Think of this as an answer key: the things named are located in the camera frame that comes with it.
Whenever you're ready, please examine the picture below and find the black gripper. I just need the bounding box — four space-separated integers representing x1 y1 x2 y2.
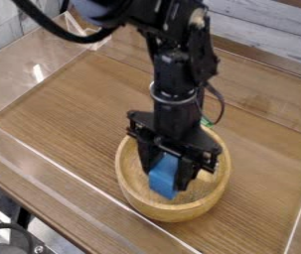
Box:
127 88 223 191

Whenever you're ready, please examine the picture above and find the blue rectangular block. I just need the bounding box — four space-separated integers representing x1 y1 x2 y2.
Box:
148 154 178 199

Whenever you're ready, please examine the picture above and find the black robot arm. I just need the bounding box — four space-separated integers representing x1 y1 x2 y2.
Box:
10 0 223 193

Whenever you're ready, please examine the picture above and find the brown wooden bowl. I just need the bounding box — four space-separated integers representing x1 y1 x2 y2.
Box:
115 126 231 222

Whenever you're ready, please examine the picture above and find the green white marker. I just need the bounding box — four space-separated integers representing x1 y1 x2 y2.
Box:
148 80 215 129

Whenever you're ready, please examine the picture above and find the clear acrylic tray wall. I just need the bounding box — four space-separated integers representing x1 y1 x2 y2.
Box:
0 129 200 254

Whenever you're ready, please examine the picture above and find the metal table bracket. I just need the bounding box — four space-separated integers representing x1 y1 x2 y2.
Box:
24 232 57 254

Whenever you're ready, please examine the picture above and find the black cable bottom left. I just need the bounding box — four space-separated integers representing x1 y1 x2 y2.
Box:
0 222 28 254

